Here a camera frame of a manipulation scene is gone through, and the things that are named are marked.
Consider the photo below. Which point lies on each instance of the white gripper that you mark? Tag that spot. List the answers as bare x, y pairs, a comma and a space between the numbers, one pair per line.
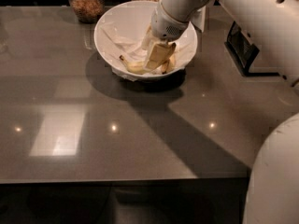
165, 24

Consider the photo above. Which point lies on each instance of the yellow banana front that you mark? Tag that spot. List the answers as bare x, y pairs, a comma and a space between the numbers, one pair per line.
137, 67

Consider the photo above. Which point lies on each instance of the yellow banana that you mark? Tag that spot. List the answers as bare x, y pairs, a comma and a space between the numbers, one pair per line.
168, 66
137, 67

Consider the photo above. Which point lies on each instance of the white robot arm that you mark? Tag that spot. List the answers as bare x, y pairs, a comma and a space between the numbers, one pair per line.
273, 25

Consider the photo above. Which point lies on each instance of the yellow banana behind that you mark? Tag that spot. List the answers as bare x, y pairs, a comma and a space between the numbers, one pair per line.
168, 66

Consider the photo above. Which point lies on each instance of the white ceramic bowl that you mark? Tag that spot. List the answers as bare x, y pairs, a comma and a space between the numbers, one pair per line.
132, 17

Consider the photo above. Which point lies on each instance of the white paper napkin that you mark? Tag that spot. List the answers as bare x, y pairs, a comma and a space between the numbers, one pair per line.
111, 45

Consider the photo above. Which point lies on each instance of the white angular stand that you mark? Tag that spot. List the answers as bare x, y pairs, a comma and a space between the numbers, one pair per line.
199, 19

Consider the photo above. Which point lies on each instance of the glass jar with nuts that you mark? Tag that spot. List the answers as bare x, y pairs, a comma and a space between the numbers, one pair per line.
88, 11

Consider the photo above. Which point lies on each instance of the black wire napkin holder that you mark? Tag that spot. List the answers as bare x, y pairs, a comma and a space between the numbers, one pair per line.
243, 52

